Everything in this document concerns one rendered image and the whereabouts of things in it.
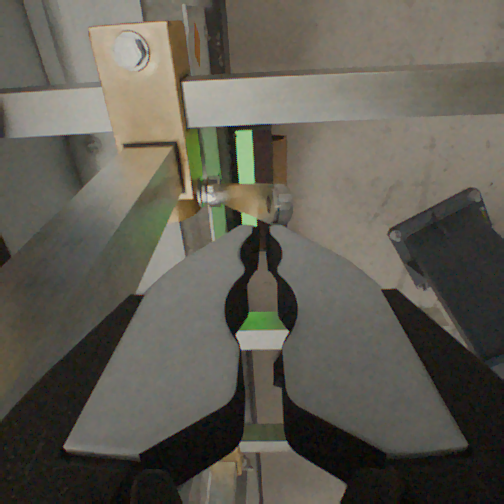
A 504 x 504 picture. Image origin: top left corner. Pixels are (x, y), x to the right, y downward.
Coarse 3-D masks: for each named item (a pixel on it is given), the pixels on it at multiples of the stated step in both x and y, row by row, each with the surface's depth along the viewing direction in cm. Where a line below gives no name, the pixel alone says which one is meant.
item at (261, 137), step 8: (256, 136) 41; (264, 136) 41; (256, 144) 42; (264, 144) 41; (256, 152) 42; (264, 152) 42; (256, 160) 43; (264, 160) 43; (256, 168) 43; (264, 168) 43; (256, 176) 44; (264, 176) 44; (264, 224) 47; (264, 232) 48; (264, 240) 49; (264, 248) 49
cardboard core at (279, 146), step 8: (272, 136) 109; (280, 136) 109; (272, 144) 104; (280, 144) 104; (272, 152) 105; (280, 152) 105; (272, 160) 106; (280, 160) 107; (272, 168) 108; (280, 168) 108; (272, 176) 109; (280, 176) 109
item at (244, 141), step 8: (240, 136) 41; (248, 136) 41; (240, 144) 42; (248, 144) 42; (240, 152) 42; (248, 152) 42; (240, 160) 43; (248, 160) 43; (240, 168) 43; (248, 168) 43; (240, 176) 44; (248, 176) 44; (248, 216) 47; (248, 224) 47
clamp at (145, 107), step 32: (96, 32) 21; (160, 32) 21; (96, 64) 22; (160, 64) 22; (128, 96) 23; (160, 96) 23; (128, 128) 24; (160, 128) 24; (192, 128) 27; (192, 160) 27; (192, 192) 27
